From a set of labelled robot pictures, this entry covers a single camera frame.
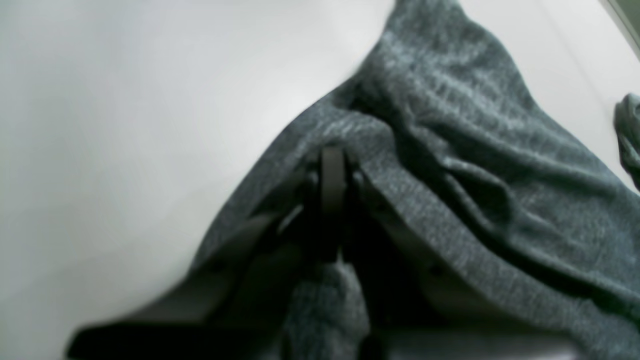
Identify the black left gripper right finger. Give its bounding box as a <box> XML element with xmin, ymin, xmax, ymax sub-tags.
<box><xmin>344</xmin><ymin>161</ymin><xmax>581</xmax><ymax>360</ymax></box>

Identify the grey t-shirt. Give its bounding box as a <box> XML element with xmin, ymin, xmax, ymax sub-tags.
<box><xmin>192</xmin><ymin>0</ymin><xmax>640</xmax><ymax>360</ymax></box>

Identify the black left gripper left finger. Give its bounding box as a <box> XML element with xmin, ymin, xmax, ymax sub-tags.
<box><xmin>66</xmin><ymin>147</ymin><xmax>346</xmax><ymax>360</ymax></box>

